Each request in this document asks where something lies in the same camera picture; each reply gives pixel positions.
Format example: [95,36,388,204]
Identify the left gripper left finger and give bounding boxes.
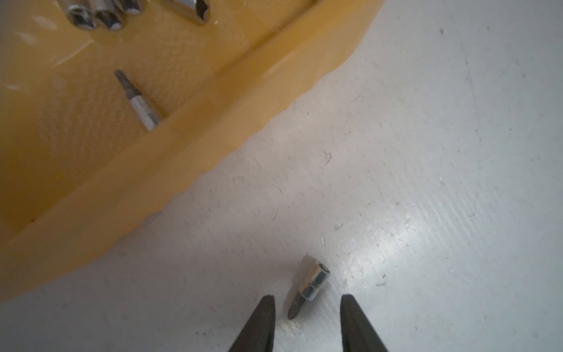
[229,295,276,352]

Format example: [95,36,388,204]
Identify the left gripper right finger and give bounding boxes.
[340,294,388,352]

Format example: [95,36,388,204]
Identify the silver bit cluster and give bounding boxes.
[114,0,145,16]

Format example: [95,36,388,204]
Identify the yellow plastic storage box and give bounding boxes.
[1,1,382,302]

